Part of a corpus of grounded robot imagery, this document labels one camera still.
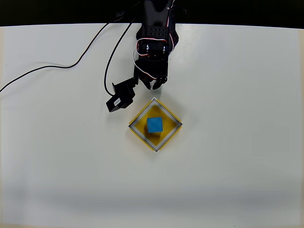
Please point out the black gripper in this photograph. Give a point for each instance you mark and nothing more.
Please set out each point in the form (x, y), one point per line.
(151, 75)

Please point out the blue cube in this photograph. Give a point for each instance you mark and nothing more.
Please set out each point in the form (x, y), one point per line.
(154, 124)

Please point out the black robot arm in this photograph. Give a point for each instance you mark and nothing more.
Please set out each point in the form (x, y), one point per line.
(154, 14)

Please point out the yellow square tray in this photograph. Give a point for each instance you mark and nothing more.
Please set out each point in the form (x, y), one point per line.
(169, 123)

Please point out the black camera with bracket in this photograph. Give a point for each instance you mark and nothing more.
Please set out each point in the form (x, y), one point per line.
(121, 97)

